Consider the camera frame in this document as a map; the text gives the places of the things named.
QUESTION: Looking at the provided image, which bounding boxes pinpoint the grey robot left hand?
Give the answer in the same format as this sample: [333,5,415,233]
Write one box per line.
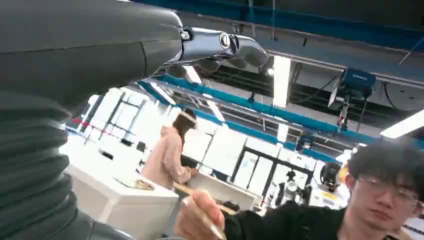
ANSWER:
[0,0,270,240]

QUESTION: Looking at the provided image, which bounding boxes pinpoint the person's right hand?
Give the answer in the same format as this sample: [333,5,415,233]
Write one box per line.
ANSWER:
[173,189,228,240]

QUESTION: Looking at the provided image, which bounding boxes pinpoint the white desk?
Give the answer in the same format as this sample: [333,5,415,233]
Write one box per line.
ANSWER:
[186,172,263,212]

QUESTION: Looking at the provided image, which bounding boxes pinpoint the white cabinet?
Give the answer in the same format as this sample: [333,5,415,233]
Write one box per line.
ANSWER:
[64,162,180,240]

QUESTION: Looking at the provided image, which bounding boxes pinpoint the flat tan object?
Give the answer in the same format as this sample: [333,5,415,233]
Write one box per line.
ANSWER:
[114,178,156,192]

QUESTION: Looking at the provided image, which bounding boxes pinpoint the person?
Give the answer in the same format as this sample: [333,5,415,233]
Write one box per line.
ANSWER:
[173,139,424,240]
[140,107,200,192]

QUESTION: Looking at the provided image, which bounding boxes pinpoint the white board panel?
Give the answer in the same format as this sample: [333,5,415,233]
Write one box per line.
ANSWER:
[202,126,248,177]

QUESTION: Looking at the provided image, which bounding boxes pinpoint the black framed glass partition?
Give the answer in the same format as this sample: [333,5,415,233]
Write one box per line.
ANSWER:
[230,146,315,201]

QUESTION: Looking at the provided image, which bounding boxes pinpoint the short blue ceiling beam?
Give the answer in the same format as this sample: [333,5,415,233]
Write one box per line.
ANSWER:
[195,109,340,164]

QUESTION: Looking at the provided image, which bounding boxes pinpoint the long blue ceiling beam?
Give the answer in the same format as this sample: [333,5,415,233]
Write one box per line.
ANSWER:
[137,73,424,152]

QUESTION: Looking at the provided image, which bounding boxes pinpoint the ribbed grey left arm sleeve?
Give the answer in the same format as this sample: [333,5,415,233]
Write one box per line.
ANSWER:
[0,91,80,240]

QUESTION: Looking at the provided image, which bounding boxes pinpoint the blue overhead hoist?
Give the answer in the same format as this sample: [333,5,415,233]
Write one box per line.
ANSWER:
[327,67,378,132]

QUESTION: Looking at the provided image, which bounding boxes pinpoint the bright ceiling light strip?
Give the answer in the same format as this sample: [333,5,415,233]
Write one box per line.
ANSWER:
[379,109,424,140]

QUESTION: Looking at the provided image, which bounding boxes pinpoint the wide dark blue girder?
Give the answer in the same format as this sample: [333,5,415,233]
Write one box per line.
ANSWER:
[132,0,424,52]

